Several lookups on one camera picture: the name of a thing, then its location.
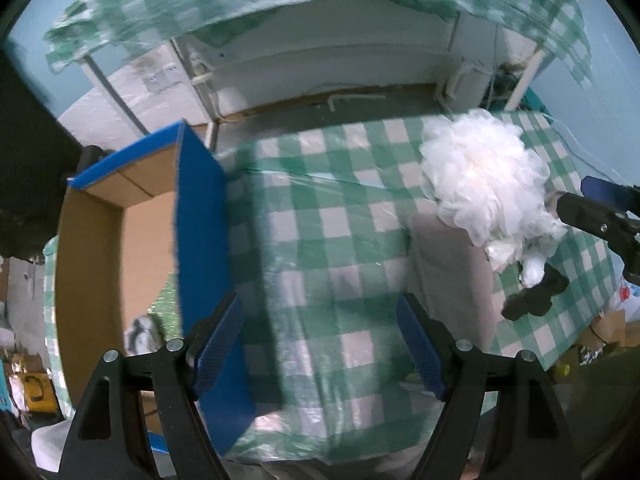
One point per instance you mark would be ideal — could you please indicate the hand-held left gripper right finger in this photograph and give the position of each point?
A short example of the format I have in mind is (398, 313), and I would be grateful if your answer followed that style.
(422, 345)

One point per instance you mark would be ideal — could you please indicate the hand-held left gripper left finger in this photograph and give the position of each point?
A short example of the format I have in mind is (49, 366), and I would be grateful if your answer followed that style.
(217, 345)

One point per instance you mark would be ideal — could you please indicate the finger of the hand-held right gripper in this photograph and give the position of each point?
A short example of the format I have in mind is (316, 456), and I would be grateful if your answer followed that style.
(602, 190)
(585, 215)

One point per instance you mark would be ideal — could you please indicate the white mesh bath sponge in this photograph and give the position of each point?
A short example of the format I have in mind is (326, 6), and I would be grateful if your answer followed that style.
(482, 185)

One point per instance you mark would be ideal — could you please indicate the blue cardboard box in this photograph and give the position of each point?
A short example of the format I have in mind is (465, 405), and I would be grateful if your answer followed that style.
(205, 220)

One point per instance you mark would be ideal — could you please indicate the white grey fabric item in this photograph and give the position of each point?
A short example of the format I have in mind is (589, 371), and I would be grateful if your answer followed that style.
(142, 335)

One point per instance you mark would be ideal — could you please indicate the brown cardboard carton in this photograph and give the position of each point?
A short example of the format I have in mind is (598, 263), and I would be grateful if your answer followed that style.
(617, 330)

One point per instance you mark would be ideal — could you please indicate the green checkered tablecloth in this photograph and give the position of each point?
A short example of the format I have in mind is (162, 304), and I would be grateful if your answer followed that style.
(325, 200)

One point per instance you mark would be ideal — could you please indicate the yellow black packet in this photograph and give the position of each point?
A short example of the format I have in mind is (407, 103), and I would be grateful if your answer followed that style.
(35, 392)

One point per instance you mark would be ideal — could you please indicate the white power strip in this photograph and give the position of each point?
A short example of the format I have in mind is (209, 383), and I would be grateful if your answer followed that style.
(199, 66)

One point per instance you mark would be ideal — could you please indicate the white furniture panel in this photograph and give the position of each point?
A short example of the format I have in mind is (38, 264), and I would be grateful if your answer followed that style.
(325, 45)

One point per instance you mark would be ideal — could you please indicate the white frame post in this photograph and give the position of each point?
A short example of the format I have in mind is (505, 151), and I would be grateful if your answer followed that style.
(525, 80)

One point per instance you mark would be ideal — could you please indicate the white metal frame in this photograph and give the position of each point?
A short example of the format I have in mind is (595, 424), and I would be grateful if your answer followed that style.
(117, 97)

